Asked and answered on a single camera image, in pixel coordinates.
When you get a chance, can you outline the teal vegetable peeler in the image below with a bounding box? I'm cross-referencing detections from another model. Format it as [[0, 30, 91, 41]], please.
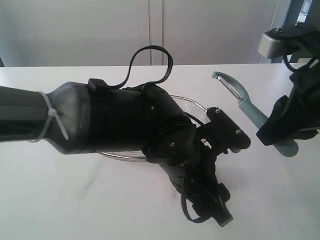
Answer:
[[211, 71, 299, 157]]

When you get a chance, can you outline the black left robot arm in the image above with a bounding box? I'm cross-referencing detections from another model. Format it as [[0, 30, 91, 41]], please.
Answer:
[[0, 78, 233, 227]]

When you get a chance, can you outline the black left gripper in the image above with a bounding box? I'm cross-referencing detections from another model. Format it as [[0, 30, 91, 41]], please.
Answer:
[[159, 124, 234, 227]]

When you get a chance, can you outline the oval wire mesh basket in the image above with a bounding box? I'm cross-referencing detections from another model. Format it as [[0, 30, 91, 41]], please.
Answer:
[[100, 95, 210, 163]]

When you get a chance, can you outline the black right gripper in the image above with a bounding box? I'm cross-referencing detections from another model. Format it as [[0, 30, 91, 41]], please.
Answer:
[[256, 57, 320, 146]]

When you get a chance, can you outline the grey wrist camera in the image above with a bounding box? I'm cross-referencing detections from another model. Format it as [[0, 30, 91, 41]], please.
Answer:
[[206, 107, 251, 155], [258, 26, 300, 60]]

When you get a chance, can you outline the white cable tie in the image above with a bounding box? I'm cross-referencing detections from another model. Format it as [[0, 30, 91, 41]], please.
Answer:
[[29, 91, 69, 143]]

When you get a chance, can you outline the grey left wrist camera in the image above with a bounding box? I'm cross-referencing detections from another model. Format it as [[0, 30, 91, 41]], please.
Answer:
[[206, 107, 251, 155]]

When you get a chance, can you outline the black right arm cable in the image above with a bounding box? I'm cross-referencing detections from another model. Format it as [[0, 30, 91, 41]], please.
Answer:
[[283, 49, 317, 73]]

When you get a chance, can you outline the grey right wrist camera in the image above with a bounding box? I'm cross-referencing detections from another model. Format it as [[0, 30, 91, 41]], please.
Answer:
[[258, 26, 300, 60]]

